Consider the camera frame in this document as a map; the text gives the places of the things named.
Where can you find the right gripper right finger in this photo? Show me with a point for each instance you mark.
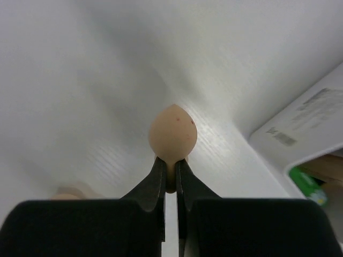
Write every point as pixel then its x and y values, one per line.
pixel 209 225

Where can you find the beige makeup sponge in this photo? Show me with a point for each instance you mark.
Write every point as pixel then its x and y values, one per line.
pixel 76 191
pixel 172 137

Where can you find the green tube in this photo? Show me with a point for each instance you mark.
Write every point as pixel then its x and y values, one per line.
pixel 308 186

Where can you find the white divided organizer box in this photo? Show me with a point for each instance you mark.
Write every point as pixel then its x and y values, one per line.
pixel 307 128

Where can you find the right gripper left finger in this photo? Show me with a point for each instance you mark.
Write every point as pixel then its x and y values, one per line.
pixel 133 225

